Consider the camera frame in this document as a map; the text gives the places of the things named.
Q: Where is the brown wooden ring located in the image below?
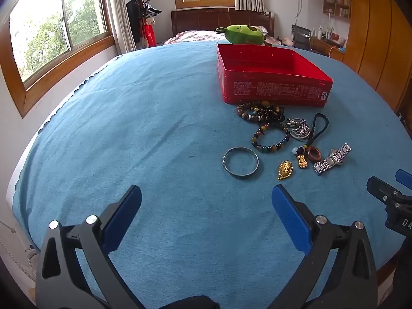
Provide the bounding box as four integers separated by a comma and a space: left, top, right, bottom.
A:
307, 146, 323, 162

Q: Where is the silver bangle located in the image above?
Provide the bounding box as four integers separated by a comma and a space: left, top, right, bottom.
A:
222, 147, 260, 178

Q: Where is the red hanging bag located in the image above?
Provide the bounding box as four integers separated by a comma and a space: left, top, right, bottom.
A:
143, 22, 158, 47

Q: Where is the large wooden frame window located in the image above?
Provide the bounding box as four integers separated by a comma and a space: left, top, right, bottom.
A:
0, 0, 116, 118

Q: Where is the silver chain keyring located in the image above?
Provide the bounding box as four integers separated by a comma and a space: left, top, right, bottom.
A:
286, 118, 312, 141

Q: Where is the dark wooden headboard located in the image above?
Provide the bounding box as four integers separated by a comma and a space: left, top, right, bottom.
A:
170, 7, 276, 37

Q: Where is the wooden desk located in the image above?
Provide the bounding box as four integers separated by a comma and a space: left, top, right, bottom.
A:
311, 37, 346, 63

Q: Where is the black cord charm keychain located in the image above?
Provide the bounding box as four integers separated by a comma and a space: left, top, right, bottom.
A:
291, 113, 329, 170

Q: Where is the silver metal watch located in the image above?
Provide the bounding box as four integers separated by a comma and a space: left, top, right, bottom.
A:
313, 142, 352, 176

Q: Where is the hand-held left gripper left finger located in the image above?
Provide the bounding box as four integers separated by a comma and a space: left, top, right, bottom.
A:
35, 185, 161, 309

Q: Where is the multicoloured bead bracelet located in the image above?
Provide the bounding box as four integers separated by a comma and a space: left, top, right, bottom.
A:
252, 124, 291, 154

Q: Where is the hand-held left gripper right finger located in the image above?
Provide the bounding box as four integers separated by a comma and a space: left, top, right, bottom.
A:
267, 185, 379, 309

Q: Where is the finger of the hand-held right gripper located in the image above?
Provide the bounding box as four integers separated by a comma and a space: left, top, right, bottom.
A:
395, 169, 412, 190
367, 176, 403, 207

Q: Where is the dark brown bead bracelet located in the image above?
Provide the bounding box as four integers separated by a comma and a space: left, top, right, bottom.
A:
236, 101, 286, 123

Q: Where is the pink floral bedsheet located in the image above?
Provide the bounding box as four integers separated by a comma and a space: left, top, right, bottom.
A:
162, 30, 226, 46

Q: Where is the black hanging jacket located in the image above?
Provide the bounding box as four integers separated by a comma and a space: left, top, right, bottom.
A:
126, 0, 143, 44

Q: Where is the wooden wardrobe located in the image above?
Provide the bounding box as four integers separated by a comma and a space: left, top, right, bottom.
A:
307, 0, 412, 113

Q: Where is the wooden wall shelf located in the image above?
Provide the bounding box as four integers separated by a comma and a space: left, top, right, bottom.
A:
323, 0, 352, 20

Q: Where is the gold leaf pendant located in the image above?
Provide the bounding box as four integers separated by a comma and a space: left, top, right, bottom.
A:
278, 160, 294, 181

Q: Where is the black office chair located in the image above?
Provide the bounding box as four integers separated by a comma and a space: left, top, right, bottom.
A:
291, 24, 313, 51

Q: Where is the red tin box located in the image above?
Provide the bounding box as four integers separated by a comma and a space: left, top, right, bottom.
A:
216, 43, 333, 107

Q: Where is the green avocado plush toy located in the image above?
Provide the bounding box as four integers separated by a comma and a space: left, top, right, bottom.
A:
215, 24, 266, 46

